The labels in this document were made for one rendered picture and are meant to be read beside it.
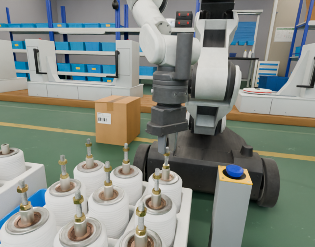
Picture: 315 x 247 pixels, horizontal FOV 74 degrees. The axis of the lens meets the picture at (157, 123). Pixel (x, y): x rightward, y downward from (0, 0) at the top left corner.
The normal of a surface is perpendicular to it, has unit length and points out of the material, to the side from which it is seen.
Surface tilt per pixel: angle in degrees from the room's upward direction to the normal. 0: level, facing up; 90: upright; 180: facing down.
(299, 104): 90
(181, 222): 0
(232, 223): 90
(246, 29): 90
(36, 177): 90
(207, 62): 40
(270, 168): 31
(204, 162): 46
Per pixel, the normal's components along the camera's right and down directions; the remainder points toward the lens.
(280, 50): -0.22, 0.26
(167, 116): 0.59, 0.25
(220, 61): -0.11, -0.57
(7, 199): 0.98, 0.08
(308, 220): 0.04, -0.96
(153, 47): -0.89, 0.10
